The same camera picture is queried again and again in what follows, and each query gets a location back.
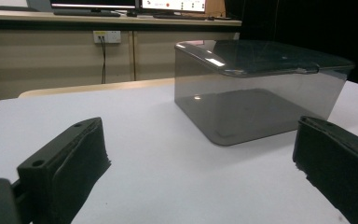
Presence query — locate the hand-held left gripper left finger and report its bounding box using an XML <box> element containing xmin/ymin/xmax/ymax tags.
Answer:
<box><xmin>16</xmin><ymin>117</ymin><xmax>112</xmax><ymax>224</ymax></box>

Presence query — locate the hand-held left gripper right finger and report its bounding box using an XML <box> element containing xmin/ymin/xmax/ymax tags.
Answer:
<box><xmin>292</xmin><ymin>115</ymin><xmax>358</xmax><ymax>224</ymax></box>

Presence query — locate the smoky transparent plastic box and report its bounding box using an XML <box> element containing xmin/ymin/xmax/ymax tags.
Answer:
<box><xmin>173</xmin><ymin>46</ymin><xmax>352</xmax><ymax>147</ymax></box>

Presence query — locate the smoky transparent box lid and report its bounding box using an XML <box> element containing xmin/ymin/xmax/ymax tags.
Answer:
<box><xmin>173</xmin><ymin>39</ymin><xmax>355</xmax><ymax>78</ymax></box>

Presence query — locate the black curtain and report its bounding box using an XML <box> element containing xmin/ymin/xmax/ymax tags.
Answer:
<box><xmin>226</xmin><ymin>0</ymin><xmax>358</xmax><ymax>90</ymax></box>

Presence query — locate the black keyboard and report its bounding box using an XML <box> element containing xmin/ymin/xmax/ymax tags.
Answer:
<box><xmin>52</xmin><ymin>8</ymin><xmax>121</xmax><ymax>18</ymax></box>
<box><xmin>152</xmin><ymin>12</ymin><xmax>215</xmax><ymax>21</ymax></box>

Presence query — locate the computer monitor dark screen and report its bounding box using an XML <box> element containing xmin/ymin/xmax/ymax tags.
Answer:
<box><xmin>49</xmin><ymin>0</ymin><xmax>137</xmax><ymax>11</ymax></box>

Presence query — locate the computer monitor bright screen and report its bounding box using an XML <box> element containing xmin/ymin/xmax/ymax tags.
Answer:
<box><xmin>140</xmin><ymin>0</ymin><xmax>207</xmax><ymax>14</ymax></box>

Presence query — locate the brown cardboard box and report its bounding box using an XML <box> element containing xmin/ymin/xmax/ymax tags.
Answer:
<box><xmin>205</xmin><ymin>0</ymin><xmax>227</xmax><ymax>19</ymax></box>

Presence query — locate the black power cable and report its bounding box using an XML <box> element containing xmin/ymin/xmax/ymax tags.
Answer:
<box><xmin>98</xmin><ymin>35</ymin><xmax>107</xmax><ymax>85</ymax></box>

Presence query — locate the white wall socket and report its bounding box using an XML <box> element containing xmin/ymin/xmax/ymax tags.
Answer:
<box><xmin>92</xmin><ymin>30</ymin><xmax>122</xmax><ymax>45</ymax></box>

